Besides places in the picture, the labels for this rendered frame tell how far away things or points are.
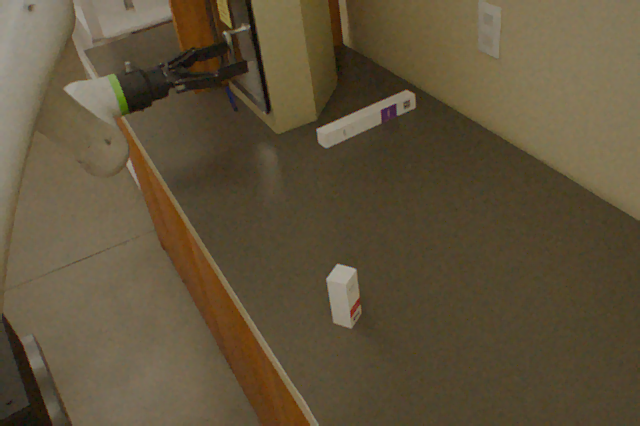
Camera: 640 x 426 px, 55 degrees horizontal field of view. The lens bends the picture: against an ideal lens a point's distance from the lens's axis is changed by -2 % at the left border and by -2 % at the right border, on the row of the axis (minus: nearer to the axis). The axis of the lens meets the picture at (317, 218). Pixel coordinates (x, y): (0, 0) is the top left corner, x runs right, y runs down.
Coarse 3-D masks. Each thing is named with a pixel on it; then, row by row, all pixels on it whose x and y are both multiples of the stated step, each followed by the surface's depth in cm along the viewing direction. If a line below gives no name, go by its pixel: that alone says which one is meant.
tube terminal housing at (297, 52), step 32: (256, 0) 134; (288, 0) 137; (320, 0) 152; (288, 32) 141; (320, 32) 154; (288, 64) 145; (320, 64) 156; (288, 96) 150; (320, 96) 158; (288, 128) 154
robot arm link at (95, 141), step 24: (48, 96) 105; (72, 96) 113; (48, 120) 108; (72, 120) 112; (96, 120) 118; (72, 144) 115; (96, 144) 119; (120, 144) 124; (96, 168) 123; (120, 168) 127
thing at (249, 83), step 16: (208, 0) 158; (240, 0) 136; (240, 16) 140; (240, 48) 150; (256, 48) 140; (224, 64) 168; (256, 64) 143; (240, 80) 160; (256, 80) 148; (256, 96) 153
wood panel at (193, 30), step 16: (176, 0) 162; (192, 0) 164; (336, 0) 184; (176, 16) 164; (192, 16) 166; (336, 16) 187; (176, 32) 169; (192, 32) 169; (208, 32) 171; (336, 32) 190; (208, 64) 176; (224, 80) 180
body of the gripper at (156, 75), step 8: (144, 72) 135; (152, 72) 134; (160, 72) 135; (168, 72) 139; (152, 80) 134; (160, 80) 135; (168, 80) 136; (176, 80) 135; (152, 88) 134; (160, 88) 135; (168, 88) 136; (160, 96) 137
